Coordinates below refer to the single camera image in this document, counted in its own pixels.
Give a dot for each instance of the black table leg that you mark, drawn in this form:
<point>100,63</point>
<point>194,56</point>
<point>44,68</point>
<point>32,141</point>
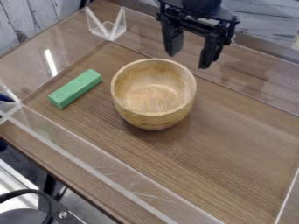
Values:
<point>50,185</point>

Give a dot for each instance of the blue object at edge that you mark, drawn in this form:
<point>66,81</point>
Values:
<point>6,98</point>

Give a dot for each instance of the light wooden bowl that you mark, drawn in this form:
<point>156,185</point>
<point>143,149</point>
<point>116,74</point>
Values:
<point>154,92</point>

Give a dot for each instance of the green rectangular block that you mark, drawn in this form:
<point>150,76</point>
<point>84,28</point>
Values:
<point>66,94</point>

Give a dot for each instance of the clear acrylic tray walls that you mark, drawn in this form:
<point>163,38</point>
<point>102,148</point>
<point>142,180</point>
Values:
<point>222,168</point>

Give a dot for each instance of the black metal base plate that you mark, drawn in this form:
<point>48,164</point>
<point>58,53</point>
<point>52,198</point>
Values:
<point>60,213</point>

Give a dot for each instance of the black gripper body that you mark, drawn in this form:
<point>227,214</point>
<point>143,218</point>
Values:
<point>200,16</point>

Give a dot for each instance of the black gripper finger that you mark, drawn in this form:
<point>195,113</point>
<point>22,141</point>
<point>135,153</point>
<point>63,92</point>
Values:
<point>211,50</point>
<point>172,35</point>

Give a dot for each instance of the clear acrylic corner bracket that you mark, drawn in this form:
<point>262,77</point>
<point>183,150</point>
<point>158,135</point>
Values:
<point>107,30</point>

